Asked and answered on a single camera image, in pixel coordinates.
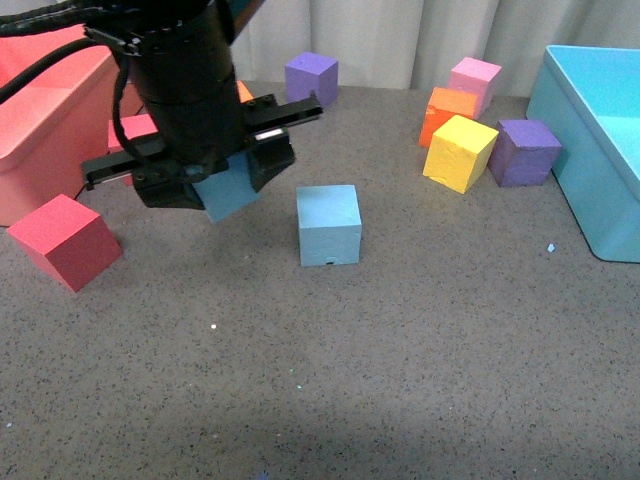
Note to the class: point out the light blue foam block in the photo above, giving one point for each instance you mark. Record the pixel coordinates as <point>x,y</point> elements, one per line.
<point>224,193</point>
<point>329,225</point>

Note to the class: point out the red foam block front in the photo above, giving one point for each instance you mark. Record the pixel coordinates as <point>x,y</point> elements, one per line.
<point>67,240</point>

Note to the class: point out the orange foam block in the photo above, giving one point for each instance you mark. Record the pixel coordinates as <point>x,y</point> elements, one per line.
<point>444,103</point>
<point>244,94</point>

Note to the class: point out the orange foam block centre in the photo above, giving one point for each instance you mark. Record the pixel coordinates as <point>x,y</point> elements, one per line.
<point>444,103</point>

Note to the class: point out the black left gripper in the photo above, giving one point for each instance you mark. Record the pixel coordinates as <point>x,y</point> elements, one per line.
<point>194,141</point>

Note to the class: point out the purple foam block near bin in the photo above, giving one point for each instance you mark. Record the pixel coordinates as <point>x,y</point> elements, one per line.
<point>524,153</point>

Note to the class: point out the orange foam block left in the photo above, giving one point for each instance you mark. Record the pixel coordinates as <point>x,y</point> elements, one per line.
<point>244,94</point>

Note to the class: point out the grey curtain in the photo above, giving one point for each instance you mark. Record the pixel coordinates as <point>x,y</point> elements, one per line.
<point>415,44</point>

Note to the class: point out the red foam block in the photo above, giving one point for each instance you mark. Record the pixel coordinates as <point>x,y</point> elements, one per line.
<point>67,240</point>
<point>134,126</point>

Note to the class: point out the red foam block rear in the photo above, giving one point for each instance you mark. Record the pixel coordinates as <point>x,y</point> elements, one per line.
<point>134,126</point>

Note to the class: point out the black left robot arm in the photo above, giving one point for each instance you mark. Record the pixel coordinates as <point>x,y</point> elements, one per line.
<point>173,52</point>

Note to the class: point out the yellow foam block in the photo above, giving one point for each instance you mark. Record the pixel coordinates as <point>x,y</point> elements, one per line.
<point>459,152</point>

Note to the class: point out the light blue plastic bin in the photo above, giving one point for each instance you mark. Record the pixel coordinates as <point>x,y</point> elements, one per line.
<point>589,99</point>

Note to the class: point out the purple foam block rear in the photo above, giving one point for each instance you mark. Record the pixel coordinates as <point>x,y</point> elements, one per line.
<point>310,72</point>

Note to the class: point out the pink plastic bin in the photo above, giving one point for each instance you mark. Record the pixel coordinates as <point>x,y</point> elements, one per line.
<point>49,128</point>

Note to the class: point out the pink foam block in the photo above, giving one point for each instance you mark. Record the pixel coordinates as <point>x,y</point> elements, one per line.
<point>478,77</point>

